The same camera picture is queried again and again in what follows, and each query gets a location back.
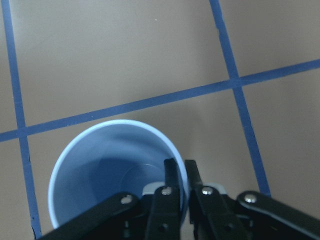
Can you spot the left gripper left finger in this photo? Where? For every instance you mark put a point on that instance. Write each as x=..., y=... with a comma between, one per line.
x=164, y=220

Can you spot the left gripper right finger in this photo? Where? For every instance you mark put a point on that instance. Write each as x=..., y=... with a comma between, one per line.
x=209, y=213

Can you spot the light blue paper cup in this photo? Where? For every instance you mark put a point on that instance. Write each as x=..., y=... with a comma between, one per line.
x=108, y=158

